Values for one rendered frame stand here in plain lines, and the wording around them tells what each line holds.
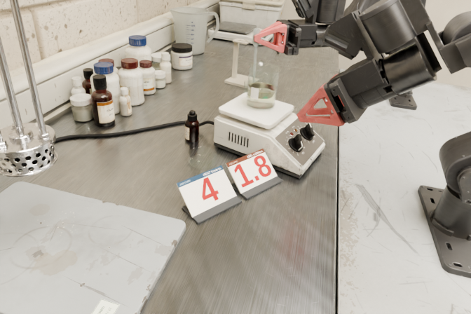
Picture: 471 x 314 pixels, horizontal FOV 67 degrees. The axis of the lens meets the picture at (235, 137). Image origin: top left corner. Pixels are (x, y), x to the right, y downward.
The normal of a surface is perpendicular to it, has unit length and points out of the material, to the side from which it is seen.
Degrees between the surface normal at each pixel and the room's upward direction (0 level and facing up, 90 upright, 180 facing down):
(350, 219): 0
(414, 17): 90
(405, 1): 90
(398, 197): 0
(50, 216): 0
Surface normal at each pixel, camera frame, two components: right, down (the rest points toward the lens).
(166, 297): 0.07, -0.87
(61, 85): 0.97, 0.18
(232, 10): -0.19, 0.52
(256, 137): -0.52, 0.38
